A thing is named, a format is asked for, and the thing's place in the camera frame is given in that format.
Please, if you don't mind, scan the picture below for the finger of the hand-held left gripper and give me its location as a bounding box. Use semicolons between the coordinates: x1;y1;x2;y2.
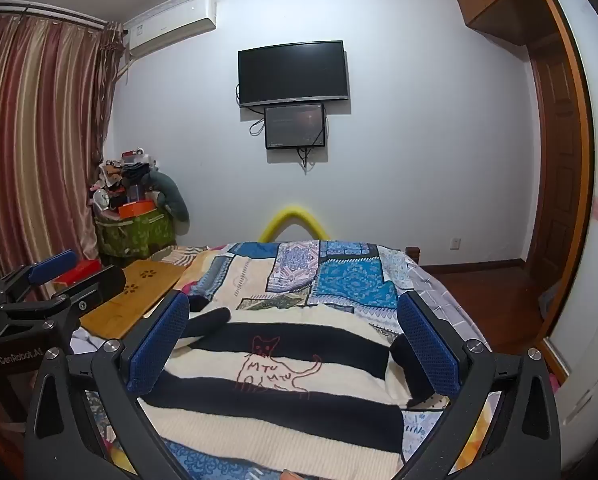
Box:
0;249;78;306
1;264;127;332

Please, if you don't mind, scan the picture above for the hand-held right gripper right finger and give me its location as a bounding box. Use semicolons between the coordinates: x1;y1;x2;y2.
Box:
389;290;565;480

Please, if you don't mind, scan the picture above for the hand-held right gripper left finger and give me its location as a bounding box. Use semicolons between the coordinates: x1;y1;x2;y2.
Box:
23;291;200;480

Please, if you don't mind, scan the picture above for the black and white striped sweater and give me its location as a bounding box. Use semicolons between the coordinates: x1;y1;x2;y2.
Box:
138;305;452;476

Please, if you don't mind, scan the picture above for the red box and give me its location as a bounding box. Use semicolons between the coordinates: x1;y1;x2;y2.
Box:
54;259;102;291

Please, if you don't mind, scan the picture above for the wooden lap desk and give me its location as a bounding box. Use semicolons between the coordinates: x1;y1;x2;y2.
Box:
79;259;190;341

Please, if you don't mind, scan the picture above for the grey quilted mattress pad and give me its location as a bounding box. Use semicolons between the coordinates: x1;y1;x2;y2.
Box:
409;260;490;351

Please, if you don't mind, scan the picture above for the green fabric storage box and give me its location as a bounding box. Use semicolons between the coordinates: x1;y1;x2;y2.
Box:
95;210;176;261

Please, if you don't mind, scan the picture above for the orange box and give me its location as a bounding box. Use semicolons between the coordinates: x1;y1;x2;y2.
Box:
118;200;156;220

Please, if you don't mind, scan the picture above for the blue patchwork blanket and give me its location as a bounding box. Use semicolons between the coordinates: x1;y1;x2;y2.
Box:
69;240;505;480

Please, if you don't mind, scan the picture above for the pile of mixed clutter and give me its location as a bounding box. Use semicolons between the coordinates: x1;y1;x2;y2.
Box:
90;147;160;213

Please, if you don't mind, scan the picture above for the grey-green plush toy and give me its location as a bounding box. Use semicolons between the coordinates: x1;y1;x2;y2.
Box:
149;170;190;223

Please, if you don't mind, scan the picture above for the striped red curtain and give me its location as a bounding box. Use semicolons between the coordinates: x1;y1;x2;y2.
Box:
0;7;130;301

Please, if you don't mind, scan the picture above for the white plastic panel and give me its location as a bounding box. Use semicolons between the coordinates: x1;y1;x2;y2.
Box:
549;297;598;466

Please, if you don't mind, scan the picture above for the yellow foam tube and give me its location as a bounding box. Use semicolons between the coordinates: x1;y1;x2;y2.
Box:
258;204;328;243

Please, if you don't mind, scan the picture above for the wooden door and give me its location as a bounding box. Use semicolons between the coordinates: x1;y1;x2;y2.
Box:
526;45;587;311

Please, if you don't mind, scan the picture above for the white air conditioner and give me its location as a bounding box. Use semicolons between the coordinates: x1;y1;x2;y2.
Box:
123;0;217;58

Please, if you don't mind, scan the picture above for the curtain rail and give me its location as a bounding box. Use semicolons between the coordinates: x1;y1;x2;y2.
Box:
0;2;110;26

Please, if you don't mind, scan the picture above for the small black wall monitor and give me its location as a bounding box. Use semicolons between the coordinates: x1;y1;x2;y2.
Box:
264;103;328;150

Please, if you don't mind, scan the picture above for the black wall television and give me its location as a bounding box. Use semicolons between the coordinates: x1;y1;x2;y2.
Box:
237;40;350;108

